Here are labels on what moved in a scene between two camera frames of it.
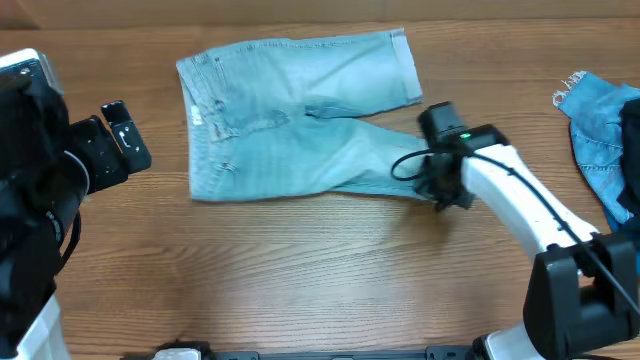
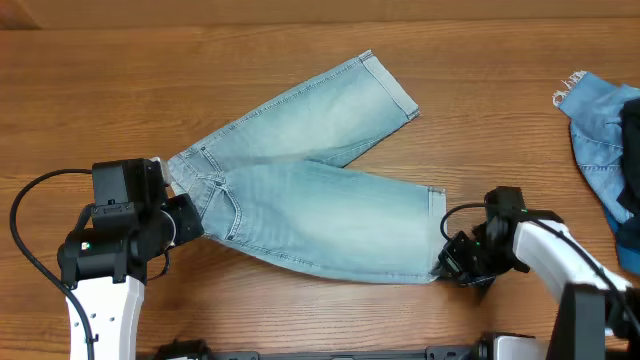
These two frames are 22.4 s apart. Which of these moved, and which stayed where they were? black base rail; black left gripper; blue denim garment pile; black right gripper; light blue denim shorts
Moved: black left gripper; black right gripper; light blue denim shorts
Stayed: black base rail; blue denim garment pile
